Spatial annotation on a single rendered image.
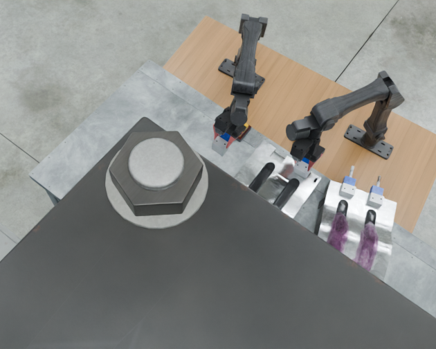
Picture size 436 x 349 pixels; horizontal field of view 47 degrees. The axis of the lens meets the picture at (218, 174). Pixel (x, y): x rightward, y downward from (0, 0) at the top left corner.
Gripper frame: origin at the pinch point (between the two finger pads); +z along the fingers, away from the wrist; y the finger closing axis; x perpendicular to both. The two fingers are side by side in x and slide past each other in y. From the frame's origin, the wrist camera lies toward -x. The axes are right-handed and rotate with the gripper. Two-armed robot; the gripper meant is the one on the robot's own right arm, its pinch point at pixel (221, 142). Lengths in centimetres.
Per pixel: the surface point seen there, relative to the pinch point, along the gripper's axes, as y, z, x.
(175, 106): -28.6, 8.9, 15.9
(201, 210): 30, -63, -105
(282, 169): 22.6, 1.8, 10.0
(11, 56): -160, 76, 61
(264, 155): 14.1, 1.5, 10.5
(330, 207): 45.0, 4.8, 11.5
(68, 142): -50, 28, -19
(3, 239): -9, -10, -91
